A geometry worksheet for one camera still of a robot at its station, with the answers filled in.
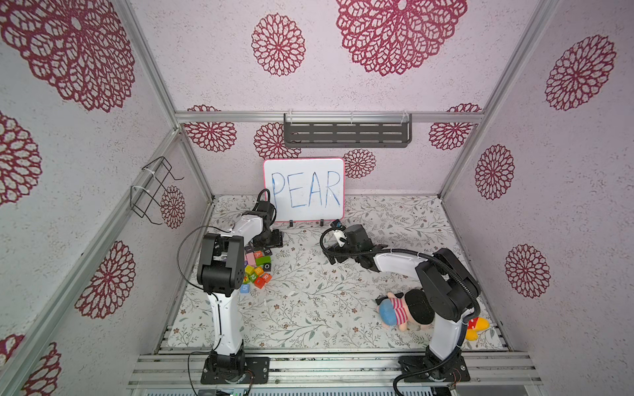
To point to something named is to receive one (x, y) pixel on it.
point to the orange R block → (267, 277)
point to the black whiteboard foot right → (322, 222)
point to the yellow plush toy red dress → (475, 325)
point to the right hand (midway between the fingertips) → (332, 241)
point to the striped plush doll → (411, 310)
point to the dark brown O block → (267, 266)
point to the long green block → (262, 261)
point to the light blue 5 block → (245, 288)
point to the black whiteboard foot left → (290, 223)
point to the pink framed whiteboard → (306, 190)
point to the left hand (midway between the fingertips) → (273, 245)
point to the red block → (259, 282)
